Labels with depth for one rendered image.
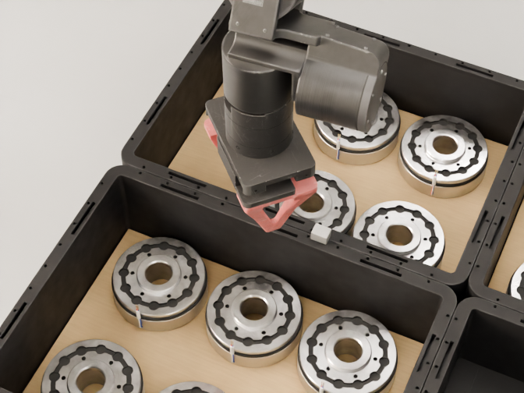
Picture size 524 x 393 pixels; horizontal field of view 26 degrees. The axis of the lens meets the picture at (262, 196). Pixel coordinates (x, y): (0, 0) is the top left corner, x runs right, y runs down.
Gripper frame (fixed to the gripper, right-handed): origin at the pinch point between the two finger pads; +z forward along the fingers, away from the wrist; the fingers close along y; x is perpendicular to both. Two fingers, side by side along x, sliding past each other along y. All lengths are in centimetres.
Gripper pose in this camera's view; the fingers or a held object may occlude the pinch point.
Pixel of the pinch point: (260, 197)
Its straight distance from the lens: 103.6
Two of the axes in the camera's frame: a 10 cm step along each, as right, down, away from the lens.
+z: 0.1, 6.1, 8.0
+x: -9.3, 2.9, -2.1
